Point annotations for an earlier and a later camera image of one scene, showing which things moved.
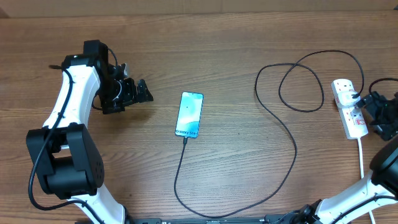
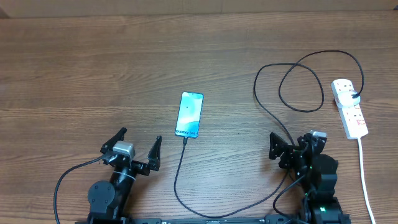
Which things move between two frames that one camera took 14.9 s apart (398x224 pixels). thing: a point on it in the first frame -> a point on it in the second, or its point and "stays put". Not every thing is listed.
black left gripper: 130,96 -> 143,168
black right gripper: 372,104 -> 290,153
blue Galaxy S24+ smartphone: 189,114 stays put
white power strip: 352,120 stays put
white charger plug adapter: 345,99 stays put
